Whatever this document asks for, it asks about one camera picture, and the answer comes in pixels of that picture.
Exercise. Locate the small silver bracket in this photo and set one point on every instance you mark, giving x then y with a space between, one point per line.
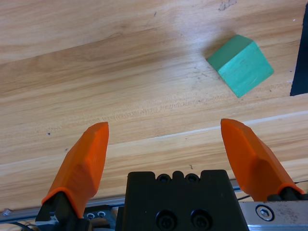
7 212

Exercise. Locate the aluminium frame rail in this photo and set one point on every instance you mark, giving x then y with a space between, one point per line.
106 202

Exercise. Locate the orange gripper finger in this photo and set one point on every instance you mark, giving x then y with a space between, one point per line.
81 163
250 156

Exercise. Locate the green wooden block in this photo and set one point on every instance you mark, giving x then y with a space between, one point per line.
243 69

